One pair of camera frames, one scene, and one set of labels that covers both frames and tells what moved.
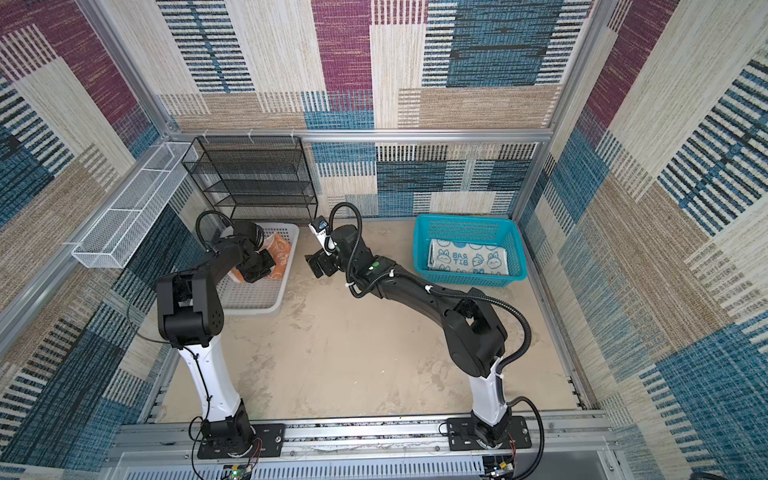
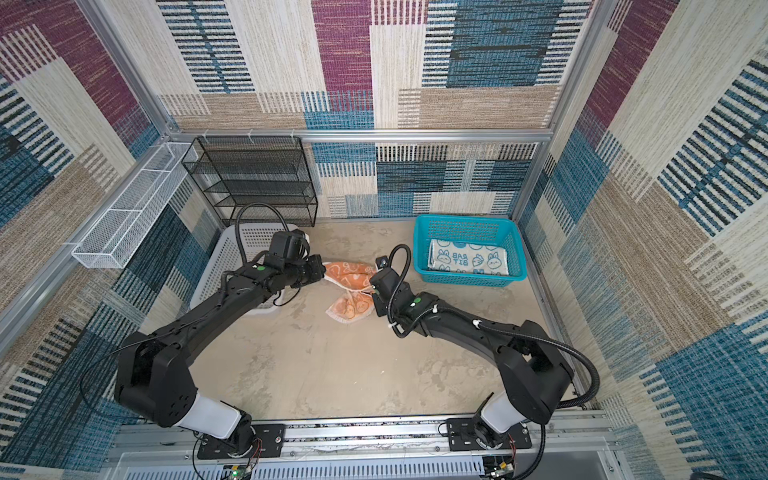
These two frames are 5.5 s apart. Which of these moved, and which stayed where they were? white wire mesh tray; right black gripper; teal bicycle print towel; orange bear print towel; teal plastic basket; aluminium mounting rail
Moved: right black gripper; orange bear print towel
Stayed: white wire mesh tray; aluminium mounting rail; teal bicycle print towel; teal plastic basket
